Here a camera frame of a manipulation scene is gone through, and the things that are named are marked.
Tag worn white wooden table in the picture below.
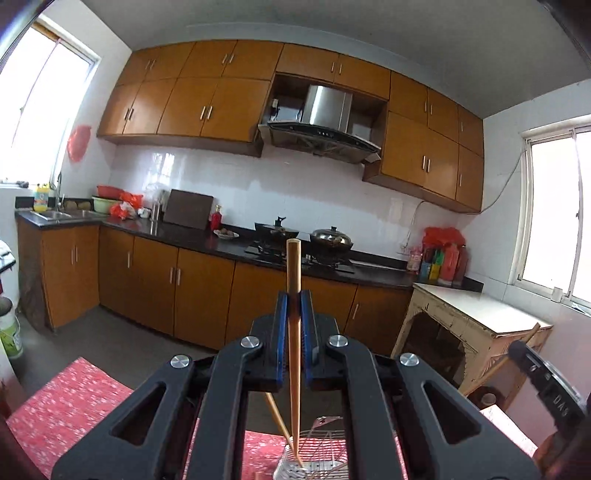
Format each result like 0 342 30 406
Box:
392 282 554 398

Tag green plastic basin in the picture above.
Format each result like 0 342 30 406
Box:
91 196 122 215

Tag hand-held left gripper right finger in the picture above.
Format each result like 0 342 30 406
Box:
300 292 541 480

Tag small sliding window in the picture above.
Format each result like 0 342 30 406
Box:
510 122 591 317

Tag large sliding window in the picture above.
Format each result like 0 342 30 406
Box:
0 18 101 185

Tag wooden wall cabinets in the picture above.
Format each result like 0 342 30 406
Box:
97 40 485 214

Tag wok with metal lid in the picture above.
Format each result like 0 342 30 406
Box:
309 226 354 254

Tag black wok with lid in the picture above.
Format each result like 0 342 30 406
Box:
254 216 301 252

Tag black gas stove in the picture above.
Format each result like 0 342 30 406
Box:
244 242 356 274

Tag wooden base cabinets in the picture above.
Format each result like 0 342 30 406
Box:
17 217 414 352

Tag red floral tablecloth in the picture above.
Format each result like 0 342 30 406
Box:
7 356 539 480

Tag steel sink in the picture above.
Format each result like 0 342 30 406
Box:
30 209 109 224

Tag steel range hood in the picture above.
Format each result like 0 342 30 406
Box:
257 84 383 165

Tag white wall cable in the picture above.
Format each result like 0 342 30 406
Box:
399 136 529 252

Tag crumpled red plastic bag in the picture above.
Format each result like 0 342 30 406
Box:
110 193 145 221

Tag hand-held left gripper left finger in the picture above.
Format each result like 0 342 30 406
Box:
51 292 290 480

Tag white plastic bucket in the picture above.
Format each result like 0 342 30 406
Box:
0 298 24 361

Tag black kitchen countertop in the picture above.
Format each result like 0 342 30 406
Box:
15 208 485 292

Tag red hanging plastic bag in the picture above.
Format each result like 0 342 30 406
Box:
67 124 92 163

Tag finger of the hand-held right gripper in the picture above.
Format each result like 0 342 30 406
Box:
508 340 550 384

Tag long wooden chopstick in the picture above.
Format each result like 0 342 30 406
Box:
263 392 305 468
286 239 304 467

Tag dark wooden cutting board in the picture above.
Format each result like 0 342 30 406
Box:
164 189 214 230

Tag metal wire utensil holder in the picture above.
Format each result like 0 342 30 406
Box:
272 415 352 480

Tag red sauce bottle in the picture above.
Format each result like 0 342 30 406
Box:
438 242 460 284
455 244 470 287

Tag red bag over bottles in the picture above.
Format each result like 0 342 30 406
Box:
422 226 468 247

